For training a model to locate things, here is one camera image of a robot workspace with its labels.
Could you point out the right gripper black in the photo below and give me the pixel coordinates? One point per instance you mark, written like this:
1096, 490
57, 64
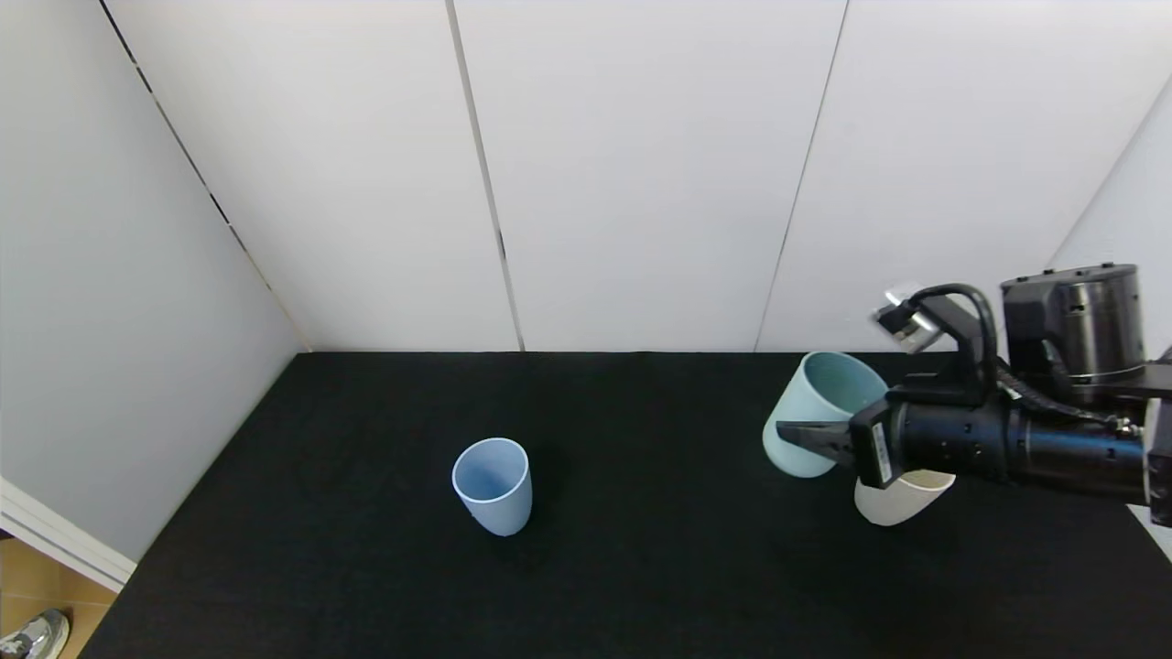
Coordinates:
874, 446

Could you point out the teal plastic cup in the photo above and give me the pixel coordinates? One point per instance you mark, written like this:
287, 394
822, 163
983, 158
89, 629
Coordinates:
792, 403

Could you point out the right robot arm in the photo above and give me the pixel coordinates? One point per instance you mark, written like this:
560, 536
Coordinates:
1080, 320

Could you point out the beige plastic cup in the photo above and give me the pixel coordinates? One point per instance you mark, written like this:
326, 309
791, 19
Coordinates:
893, 505

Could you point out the light blue plastic cup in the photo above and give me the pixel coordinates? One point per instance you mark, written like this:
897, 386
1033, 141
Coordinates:
499, 513

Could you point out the white panel base trim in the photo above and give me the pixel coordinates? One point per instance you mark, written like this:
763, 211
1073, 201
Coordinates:
64, 540

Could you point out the grey sneaker shoe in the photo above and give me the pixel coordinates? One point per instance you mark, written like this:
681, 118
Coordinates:
37, 636

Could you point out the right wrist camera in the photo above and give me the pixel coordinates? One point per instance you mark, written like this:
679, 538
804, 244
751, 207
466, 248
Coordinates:
916, 320

